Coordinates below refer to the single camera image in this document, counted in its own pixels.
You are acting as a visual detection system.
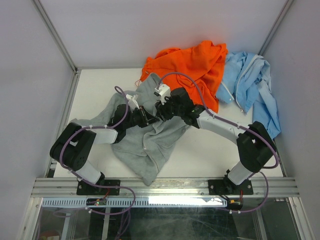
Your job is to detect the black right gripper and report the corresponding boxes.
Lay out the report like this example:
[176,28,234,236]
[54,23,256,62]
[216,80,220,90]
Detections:
[154,93,184,122]

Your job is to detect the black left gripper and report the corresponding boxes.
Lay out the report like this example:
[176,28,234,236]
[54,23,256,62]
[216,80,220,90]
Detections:
[123,105,160,130]

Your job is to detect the grey zip hoodie jacket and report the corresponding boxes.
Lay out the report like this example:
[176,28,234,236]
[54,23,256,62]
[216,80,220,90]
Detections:
[80,73,190,186]

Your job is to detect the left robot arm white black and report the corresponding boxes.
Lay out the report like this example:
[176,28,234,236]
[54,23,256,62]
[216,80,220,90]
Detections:
[49,104,159,195]

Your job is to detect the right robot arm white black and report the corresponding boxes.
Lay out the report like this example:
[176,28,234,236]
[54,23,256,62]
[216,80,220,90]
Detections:
[154,84,278,196]

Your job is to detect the orange jacket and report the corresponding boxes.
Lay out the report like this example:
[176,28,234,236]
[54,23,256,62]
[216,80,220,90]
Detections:
[140,40,228,113]

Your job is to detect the light blue jacket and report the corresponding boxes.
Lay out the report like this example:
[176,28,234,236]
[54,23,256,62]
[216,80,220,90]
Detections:
[216,51,281,139]

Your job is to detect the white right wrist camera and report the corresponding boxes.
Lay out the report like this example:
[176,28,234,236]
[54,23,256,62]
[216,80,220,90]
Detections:
[154,84,171,105]

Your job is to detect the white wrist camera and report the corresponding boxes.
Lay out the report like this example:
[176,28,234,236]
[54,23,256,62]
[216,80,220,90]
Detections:
[154,84,171,105]
[126,94,139,111]

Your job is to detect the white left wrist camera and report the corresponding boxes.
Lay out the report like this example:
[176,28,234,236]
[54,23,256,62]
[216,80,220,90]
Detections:
[126,94,139,111]

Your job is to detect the left aluminium corner post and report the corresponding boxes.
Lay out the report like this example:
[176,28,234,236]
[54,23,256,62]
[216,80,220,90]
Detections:
[31,0,78,73]

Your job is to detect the aluminium corner post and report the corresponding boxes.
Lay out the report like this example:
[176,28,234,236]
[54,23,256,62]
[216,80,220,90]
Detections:
[31,0,78,73]
[258,0,295,56]

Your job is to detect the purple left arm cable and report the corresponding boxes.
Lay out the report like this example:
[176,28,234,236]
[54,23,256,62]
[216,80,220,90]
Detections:
[59,86,131,187]

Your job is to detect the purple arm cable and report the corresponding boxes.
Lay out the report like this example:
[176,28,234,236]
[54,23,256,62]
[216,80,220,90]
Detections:
[59,86,131,187]
[157,71,280,215]

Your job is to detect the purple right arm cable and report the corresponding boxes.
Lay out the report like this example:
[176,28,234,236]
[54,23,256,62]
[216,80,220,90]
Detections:
[157,71,280,215]

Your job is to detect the slotted cable duct with light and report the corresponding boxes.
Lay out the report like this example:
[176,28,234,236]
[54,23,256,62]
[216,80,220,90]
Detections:
[42,195,227,209]

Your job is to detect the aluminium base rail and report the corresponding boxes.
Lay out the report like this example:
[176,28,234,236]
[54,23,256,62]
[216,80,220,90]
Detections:
[31,177,300,198]

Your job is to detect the right aluminium corner post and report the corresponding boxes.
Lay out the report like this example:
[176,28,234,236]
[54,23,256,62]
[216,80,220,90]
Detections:
[258,0,295,56]

